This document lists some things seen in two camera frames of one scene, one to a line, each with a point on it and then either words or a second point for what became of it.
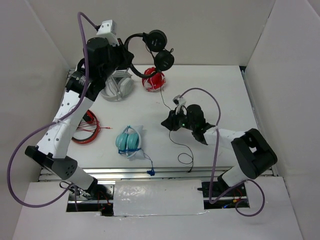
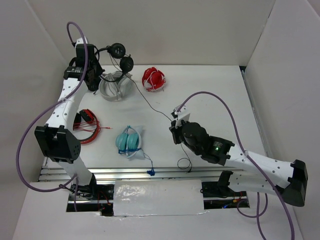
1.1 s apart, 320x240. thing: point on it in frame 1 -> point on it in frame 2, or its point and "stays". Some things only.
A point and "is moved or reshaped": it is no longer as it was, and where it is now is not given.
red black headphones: [90, 123] stays
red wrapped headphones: [155, 83] stays
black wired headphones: [155, 41] is moved or reshaped
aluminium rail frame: [48, 175] stays
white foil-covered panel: [158, 197] stays
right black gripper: [171, 122] -> [175, 131]
